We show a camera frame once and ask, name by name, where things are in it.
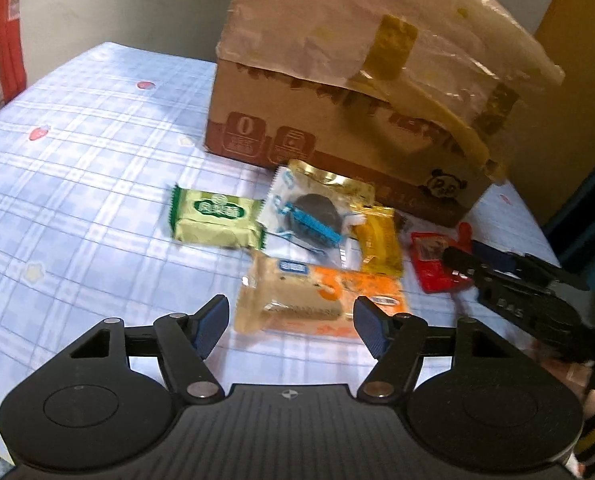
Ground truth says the orange bread pack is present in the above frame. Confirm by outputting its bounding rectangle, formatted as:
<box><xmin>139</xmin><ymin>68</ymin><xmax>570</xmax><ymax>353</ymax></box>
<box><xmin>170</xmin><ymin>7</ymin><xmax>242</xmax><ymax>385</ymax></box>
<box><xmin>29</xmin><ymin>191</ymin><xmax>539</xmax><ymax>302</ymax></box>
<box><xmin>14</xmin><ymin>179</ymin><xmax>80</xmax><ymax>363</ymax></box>
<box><xmin>234</xmin><ymin>252</ymin><xmax>408</xmax><ymax>339</ymax></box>

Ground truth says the green wafer pack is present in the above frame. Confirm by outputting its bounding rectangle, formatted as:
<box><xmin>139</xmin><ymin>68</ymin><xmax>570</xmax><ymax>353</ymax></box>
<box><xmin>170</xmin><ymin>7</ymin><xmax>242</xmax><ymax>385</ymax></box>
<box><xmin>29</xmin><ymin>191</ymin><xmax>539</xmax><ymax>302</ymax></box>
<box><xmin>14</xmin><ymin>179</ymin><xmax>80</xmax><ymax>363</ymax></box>
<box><xmin>168</xmin><ymin>184</ymin><xmax>266</xmax><ymax>249</ymax></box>

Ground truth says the cardboard box with plastic liner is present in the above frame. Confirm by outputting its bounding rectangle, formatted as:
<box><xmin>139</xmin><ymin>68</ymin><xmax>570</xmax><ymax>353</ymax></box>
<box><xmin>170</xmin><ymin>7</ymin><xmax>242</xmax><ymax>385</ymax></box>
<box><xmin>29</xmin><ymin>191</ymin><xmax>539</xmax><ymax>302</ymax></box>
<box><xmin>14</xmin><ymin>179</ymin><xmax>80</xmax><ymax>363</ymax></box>
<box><xmin>205</xmin><ymin>0</ymin><xmax>564</xmax><ymax>226</ymax></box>

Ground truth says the plaid tablecloth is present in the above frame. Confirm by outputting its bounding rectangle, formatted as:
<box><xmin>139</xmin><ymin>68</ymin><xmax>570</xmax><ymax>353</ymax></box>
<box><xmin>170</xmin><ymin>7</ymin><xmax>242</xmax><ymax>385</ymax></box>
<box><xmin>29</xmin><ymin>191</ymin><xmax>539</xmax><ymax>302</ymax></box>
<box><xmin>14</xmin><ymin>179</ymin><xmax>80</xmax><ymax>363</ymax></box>
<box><xmin>0</xmin><ymin>41</ymin><xmax>561</xmax><ymax>456</ymax></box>

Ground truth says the yellow candy pack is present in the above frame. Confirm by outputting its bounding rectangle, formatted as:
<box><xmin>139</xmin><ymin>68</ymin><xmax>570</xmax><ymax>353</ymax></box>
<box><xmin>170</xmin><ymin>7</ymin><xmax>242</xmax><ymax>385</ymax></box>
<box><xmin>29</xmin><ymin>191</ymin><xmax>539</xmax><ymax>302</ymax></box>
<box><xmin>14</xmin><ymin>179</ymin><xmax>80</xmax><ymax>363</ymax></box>
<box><xmin>352</xmin><ymin>204</ymin><xmax>404</xmax><ymax>278</ymax></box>

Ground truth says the gold snack pack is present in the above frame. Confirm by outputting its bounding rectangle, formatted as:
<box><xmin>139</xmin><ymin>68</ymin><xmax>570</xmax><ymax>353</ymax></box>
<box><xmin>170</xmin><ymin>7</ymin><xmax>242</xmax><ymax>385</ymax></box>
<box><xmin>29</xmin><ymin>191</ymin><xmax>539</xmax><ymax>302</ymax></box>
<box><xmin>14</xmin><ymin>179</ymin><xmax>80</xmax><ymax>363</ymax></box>
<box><xmin>288</xmin><ymin>159</ymin><xmax>375</xmax><ymax>211</ymax></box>

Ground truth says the wooden door panel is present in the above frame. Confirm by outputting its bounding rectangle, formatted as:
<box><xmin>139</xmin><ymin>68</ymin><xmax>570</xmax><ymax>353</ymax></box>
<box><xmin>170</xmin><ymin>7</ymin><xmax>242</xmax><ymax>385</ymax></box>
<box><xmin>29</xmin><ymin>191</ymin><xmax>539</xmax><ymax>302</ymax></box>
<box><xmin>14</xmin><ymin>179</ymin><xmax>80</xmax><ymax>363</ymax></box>
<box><xmin>511</xmin><ymin>0</ymin><xmax>595</xmax><ymax>224</ymax></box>

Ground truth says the red snack pack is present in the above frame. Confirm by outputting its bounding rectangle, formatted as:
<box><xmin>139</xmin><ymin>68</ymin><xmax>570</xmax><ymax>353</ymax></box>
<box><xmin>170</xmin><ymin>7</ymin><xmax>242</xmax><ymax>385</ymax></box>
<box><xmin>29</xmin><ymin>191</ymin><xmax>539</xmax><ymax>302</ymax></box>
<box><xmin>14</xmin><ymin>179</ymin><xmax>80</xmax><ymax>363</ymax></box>
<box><xmin>410</xmin><ymin>222</ymin><xmax>472</xmax><ymax>294</ymax></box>

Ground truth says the dark cookie clear pack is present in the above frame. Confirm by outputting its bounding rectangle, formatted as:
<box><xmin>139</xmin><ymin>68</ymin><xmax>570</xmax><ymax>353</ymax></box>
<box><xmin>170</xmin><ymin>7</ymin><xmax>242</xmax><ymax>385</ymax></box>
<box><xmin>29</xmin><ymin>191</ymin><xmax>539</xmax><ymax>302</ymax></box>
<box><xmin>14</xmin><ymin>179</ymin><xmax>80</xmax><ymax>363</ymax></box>
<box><xmin>258</xmin><ymin>165</ymin><xmax>361</xmax><ymax>266</ymax></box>

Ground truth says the right hand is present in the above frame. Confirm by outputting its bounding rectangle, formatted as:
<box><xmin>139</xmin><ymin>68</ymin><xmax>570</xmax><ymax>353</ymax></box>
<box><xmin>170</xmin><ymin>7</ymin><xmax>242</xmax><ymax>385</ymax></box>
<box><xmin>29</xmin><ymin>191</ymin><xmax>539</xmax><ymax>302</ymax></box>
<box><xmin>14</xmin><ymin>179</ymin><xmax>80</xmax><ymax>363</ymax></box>
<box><xmin>537</xmin><ymin>349</ymin><xmax>595</xmax><ymax>478</ymax></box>

